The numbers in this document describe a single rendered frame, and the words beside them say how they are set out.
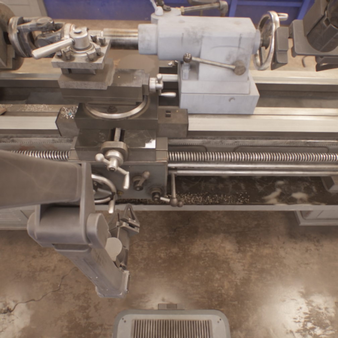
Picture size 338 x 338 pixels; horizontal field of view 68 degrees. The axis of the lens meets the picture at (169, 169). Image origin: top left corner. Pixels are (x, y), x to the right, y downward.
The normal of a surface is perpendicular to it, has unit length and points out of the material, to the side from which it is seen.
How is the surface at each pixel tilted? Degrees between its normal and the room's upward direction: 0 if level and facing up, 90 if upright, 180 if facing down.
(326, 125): 36
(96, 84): 90
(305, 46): 30
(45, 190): 89
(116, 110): 0
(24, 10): 90
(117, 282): 78
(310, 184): 0
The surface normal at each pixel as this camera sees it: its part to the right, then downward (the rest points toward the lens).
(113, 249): -0.03, -0.62
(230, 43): 0.02, 0.69
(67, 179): 0.98, -0.06
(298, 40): 0.02, -0.14
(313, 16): -1.00, -0.02
